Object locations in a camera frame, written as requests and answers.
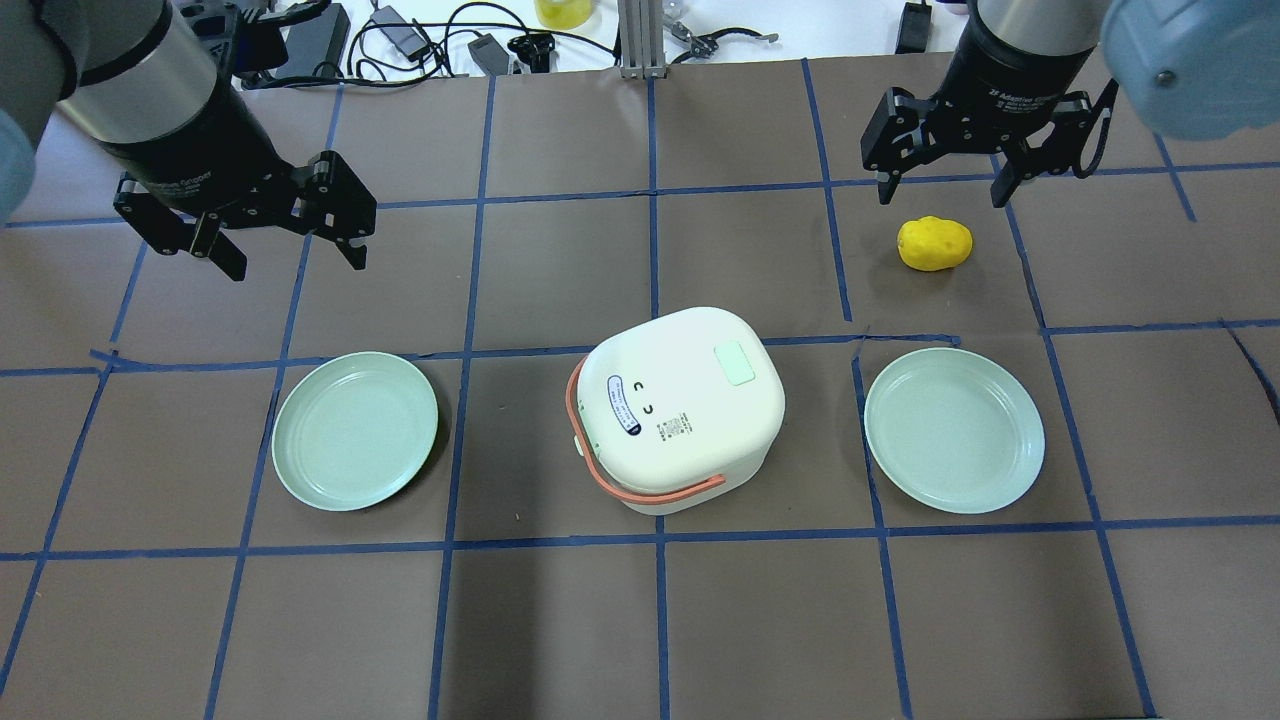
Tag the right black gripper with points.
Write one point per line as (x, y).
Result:
(1010, 75)

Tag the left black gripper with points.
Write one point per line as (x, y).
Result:
(200, 140)

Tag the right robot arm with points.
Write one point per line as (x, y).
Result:
(1193, 70)

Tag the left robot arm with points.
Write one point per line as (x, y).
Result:
(151, 84)

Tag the white rice cooker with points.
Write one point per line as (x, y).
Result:
(676, 411)

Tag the black box right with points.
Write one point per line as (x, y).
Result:
(915, 28)

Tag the yellow lemon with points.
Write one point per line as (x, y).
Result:
(934, 244)

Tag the black power adapter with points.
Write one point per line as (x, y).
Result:
(401, 34)

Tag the left green plate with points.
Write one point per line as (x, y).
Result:
(354, 431)

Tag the green plate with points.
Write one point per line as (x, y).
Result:
(955, 431)
(354, 431)

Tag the small black plug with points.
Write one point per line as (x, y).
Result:
(490, 56)

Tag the right green plate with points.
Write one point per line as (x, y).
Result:
(955, 431)

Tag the yellow cup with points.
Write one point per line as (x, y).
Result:
(563, 15)

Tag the aluminium frame post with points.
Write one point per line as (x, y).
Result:
(640, 32)

